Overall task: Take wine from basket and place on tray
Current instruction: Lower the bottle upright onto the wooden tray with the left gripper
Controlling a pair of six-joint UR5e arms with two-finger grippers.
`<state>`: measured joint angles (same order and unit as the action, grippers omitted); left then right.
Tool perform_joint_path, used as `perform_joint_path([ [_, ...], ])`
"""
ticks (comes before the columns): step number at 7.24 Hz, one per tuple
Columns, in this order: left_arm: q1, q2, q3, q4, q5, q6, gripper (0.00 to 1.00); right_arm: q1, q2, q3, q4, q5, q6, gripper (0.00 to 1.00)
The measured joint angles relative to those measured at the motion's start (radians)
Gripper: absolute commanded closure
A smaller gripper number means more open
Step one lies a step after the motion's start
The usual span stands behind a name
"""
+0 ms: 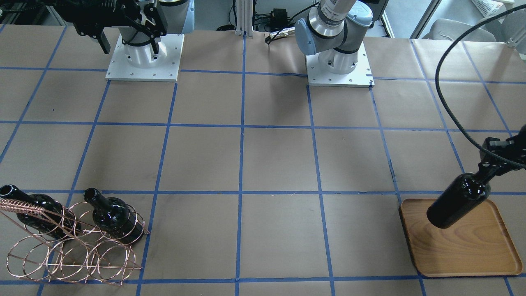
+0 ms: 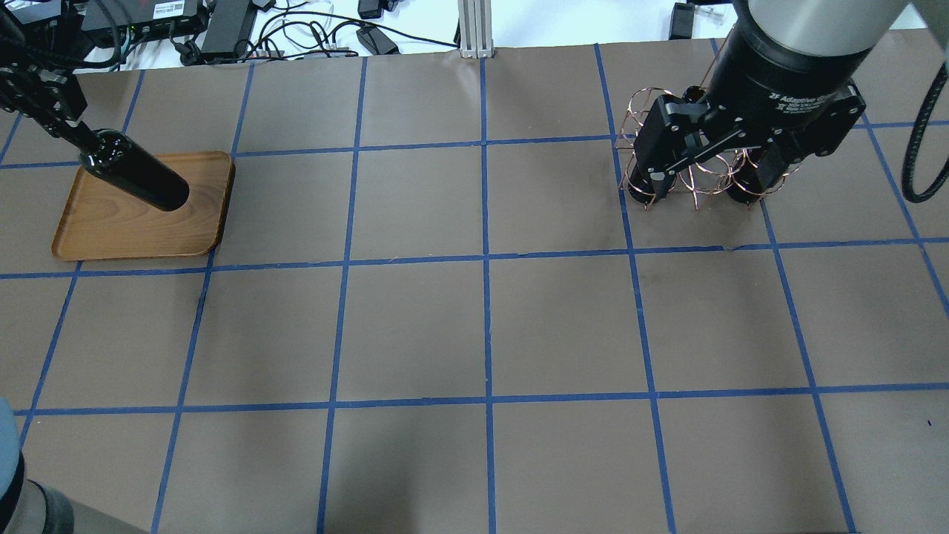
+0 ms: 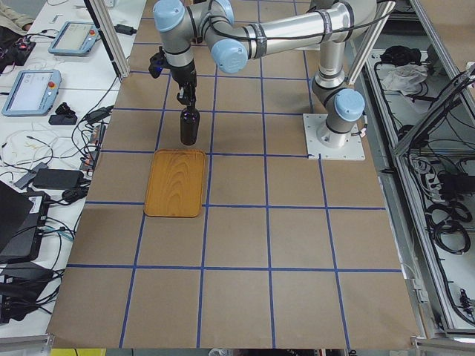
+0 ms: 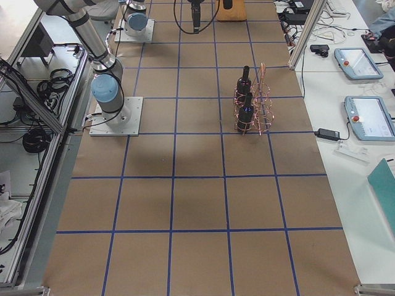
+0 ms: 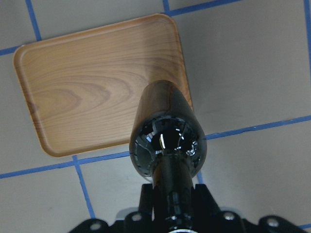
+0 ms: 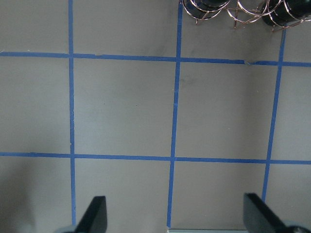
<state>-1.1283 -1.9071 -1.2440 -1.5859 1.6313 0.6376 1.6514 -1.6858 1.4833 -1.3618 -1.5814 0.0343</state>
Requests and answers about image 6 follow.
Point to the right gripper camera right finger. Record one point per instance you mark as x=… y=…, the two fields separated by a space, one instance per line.
x=258 y=217

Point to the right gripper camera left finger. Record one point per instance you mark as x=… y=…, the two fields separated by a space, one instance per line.
x=94 y=219

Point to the dark wine bottle rear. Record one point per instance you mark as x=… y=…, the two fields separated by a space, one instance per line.
x=287 y=11

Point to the dark wine bottle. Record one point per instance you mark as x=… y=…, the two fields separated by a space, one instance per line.
x=287 y=11
x=198 y=8

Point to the dark wine bottle middle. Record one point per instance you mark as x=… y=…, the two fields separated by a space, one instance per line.
x=198 y=8

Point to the copper wire bottle basket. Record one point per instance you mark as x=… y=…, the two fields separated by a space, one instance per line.
x=241 y=14

